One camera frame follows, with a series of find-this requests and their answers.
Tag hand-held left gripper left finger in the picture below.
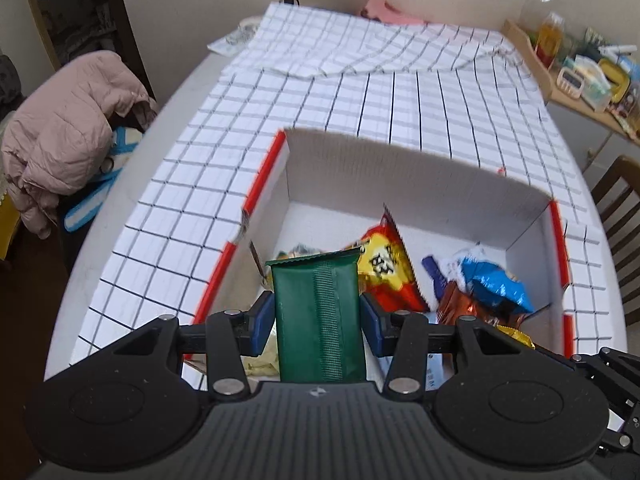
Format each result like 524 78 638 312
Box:
102 290 277 402

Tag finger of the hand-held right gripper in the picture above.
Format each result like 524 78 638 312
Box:
570 347 640 411
595 410 640 463

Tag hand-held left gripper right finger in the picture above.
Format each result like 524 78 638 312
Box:
359 291 538 402

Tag cream yellow snack packet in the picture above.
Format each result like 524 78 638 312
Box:
244 344 282 377

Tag green snack packet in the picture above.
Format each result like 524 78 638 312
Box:
264 246 369 384

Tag white blue snack packet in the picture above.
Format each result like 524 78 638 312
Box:
370 352 457 394

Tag white cardboard box red trim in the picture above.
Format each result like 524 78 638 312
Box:
182 127 577 397

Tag red yellow snack packet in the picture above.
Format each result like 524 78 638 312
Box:
344 204 432 314

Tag dark blue snack packet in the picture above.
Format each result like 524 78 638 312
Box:
421 254 452 307

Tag orange copper snack packet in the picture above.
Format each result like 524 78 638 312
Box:
434 280 503 332

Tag gold snack packet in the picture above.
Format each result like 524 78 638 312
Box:
494 324 537 350

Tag blue crinkled snack packet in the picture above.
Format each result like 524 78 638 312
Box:
446 244 537 317

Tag brown wooden chair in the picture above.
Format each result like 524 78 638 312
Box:
590 155 640 332

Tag blue white striped bag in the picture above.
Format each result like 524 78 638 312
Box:
64 125 142 234

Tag white checked tablecloth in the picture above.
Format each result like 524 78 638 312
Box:
75 2 603 361

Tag light wooden shelf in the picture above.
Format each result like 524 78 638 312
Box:
502 19 640 147

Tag yellow bag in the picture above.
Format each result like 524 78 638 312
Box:
0 195 22 262

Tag pink padded jacket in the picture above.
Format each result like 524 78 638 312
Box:
0 51 159 239

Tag pale green tissue pack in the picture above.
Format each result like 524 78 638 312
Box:
575 55 614 112

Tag printed paper sheets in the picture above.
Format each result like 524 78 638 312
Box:
207 16 264 57

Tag yellow container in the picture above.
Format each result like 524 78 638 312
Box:
597 57 634 107

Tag white kitchen timer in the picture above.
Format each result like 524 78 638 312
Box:
557 67 584 97

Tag pink flat object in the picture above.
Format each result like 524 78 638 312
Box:
359 0 427 27

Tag bottle with orange liquid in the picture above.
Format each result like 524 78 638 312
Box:
535 10 567 69

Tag grey backpack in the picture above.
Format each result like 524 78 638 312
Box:
0 55 27 117

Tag clear glass jar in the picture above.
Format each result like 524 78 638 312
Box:
520 0 557 41

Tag dark wooden bookshelf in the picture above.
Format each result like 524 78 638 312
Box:
20 0 157 102

